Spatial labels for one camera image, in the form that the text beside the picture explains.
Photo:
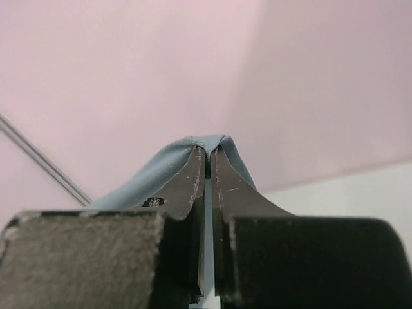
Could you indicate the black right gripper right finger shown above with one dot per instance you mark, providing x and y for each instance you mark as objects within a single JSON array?
[{"x": 266, "y": 257}]

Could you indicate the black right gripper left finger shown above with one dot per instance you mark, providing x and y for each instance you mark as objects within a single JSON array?
[{"x": 147, "y": 256}]

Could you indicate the light blue t shirt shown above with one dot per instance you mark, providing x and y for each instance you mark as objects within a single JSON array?
[{"x": 167, "y": 174}]

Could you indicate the left aluminium frame post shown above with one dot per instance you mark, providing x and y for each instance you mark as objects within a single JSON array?
[{"x": 41, "y": 160}]

